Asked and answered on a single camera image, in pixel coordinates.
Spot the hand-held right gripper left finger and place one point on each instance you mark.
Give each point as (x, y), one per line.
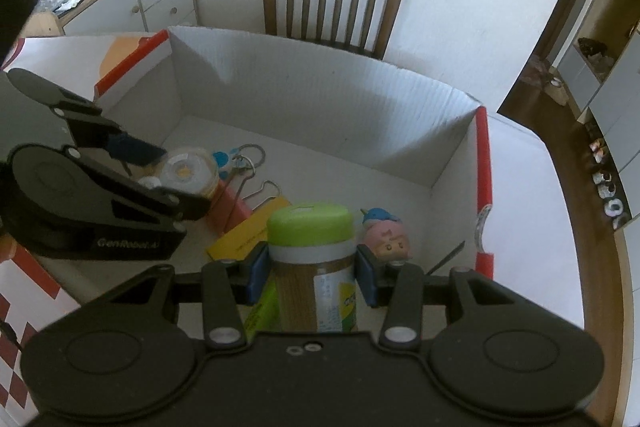
(257, 272)

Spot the dark cloth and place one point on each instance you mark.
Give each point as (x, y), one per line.
(15, 2)

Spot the green highlighter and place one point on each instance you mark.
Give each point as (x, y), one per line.
(262, 307)

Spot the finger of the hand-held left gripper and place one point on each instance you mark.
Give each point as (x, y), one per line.
(135, 149)
(190, 207)

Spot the pink and blue toy figure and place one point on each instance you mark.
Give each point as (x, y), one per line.
(385, 239)

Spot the green lid jar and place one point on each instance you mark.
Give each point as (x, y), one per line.
(310, 227)

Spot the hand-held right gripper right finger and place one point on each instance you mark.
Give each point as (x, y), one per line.
(363, 274)

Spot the pair of slippers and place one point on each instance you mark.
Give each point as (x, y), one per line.
(557, 91)

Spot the clear round tape roll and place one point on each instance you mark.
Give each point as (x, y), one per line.
(185, 169)

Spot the grey wardrobe cabinet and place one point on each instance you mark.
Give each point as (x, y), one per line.
(615, 107)

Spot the row of shoes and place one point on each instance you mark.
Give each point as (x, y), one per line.
(607, 187)

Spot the pink binder clip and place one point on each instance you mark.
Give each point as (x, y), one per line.
(227, 212)

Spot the red and white cardboard box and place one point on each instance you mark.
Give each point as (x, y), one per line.
(325, 122)

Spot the white tablecloth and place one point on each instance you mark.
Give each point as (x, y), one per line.
(530, 207)

